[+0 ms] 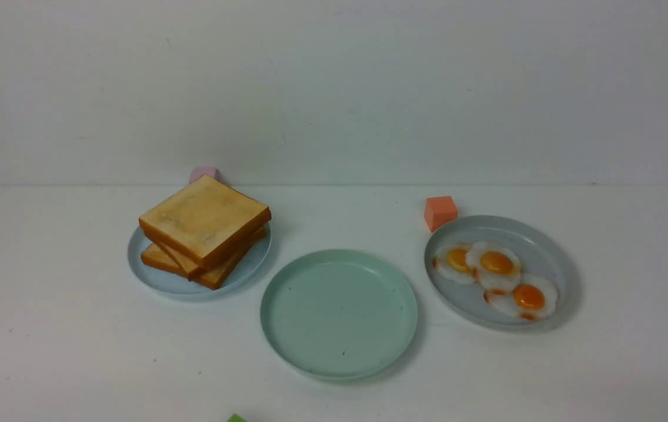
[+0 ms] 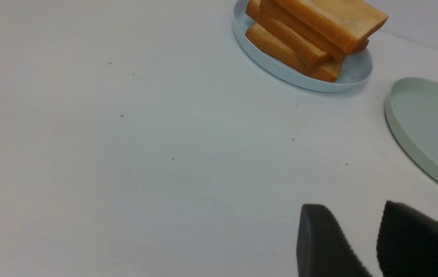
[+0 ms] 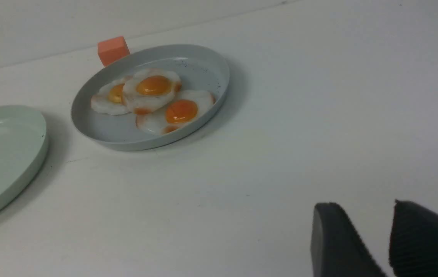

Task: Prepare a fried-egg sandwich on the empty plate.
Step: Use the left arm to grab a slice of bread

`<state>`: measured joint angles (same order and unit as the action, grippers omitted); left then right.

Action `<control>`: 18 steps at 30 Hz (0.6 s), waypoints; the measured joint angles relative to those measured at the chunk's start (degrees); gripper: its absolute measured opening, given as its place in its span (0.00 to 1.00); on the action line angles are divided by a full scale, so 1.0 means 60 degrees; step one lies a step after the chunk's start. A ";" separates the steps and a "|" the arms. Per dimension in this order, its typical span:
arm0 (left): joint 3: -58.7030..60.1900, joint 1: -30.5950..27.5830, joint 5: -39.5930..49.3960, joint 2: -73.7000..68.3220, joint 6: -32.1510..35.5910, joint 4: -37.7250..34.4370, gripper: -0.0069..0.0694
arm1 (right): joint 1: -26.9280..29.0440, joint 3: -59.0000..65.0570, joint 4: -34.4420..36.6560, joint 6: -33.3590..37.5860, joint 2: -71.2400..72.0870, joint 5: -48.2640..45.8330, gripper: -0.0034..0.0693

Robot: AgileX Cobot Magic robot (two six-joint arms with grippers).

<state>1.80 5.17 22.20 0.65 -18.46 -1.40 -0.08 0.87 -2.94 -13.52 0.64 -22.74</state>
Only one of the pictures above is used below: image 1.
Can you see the toast slice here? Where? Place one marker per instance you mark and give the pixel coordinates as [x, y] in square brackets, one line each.
[153, 256]
[205, 221]
[215, 277]
[186, 263]

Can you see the fried egg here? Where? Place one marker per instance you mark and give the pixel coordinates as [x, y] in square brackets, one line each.
[534, 299]
[450, 262]
[495, 268]

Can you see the light blue bread plate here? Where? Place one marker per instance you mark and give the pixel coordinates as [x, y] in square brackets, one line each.
[175, 287]

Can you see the mint green centre plate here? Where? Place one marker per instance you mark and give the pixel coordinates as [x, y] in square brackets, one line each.
[339, 315]

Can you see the orange cube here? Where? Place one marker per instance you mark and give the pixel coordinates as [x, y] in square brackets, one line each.
[439, 211]

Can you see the pink cube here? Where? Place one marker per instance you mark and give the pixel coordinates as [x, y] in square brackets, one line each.
[208, 171]

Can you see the grey egg plate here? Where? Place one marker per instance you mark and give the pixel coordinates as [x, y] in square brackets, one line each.
[538, 254]

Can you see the green cube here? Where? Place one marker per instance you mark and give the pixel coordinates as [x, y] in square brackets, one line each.
[236, 418]

